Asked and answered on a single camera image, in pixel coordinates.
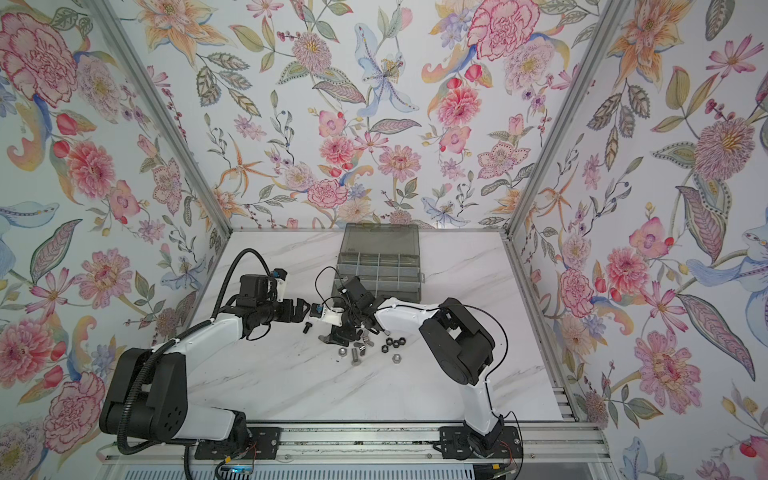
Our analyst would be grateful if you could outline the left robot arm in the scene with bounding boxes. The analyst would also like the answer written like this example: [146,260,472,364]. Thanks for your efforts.
[99,298,311,455]

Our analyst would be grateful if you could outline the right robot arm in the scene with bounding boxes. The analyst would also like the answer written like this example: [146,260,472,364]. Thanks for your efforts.
[309,277,504,444]

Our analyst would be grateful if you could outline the grey plastic organizer box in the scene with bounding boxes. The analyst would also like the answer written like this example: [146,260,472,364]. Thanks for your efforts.
[336,224,423,303]

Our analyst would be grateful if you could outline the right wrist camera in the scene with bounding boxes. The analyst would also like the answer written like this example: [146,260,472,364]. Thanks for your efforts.
[309,303,344,327]

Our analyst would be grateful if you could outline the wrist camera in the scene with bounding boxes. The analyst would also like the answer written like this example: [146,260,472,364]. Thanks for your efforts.
[309,303,344,327]
[237,268,288,306]

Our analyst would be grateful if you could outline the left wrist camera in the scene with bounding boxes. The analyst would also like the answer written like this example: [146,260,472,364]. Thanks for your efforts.
[237,268,288,306]

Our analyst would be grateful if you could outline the aluminium mounting rail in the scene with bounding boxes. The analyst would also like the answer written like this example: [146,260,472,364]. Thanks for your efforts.
[95,422,611,467]

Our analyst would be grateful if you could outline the left aluminium corner post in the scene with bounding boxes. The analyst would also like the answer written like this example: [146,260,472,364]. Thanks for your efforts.
[84,0,233,241]

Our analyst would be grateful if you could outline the aluminium corner post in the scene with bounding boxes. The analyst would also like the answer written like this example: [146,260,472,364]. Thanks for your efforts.
[506,1,628,240]
[84,0,233,241]

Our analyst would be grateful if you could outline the right aluminium corner post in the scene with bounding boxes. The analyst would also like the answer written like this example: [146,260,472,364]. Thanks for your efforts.
[506,1,628,240]

